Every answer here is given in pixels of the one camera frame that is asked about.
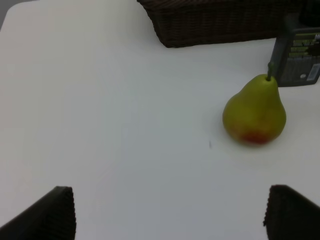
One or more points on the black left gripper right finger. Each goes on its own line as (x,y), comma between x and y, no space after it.
(290,215)

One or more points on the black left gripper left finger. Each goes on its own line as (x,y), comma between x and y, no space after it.
(52,217)

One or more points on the green red pear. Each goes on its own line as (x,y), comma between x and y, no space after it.
(256,115)

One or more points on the dark green pump bottle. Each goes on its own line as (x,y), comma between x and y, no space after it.
(296,53)

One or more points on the dark brown wicker basket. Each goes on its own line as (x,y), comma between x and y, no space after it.
(186,23)

